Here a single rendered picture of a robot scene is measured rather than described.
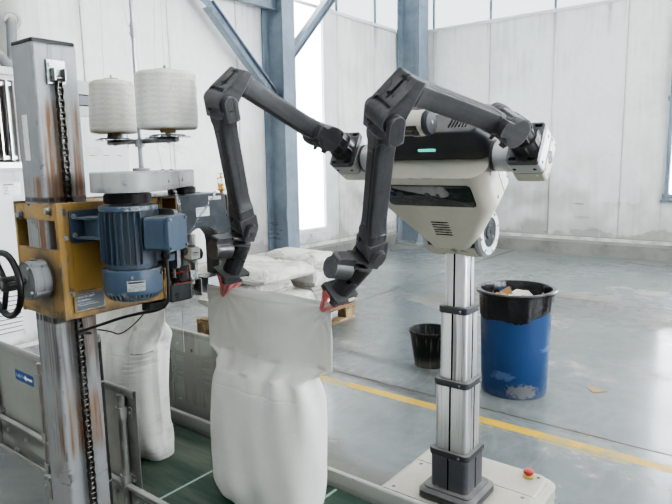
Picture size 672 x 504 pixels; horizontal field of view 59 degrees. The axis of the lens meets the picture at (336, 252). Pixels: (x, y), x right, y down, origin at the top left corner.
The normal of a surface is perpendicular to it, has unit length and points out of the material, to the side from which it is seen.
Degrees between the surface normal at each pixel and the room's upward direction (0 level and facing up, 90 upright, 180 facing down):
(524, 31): 90
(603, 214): 90
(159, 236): 90
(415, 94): 120
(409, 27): 90
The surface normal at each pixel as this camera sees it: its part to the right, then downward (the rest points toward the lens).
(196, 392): -0.61, 0.13
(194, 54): 0.79, 0.07
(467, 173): -0.40, -0.68
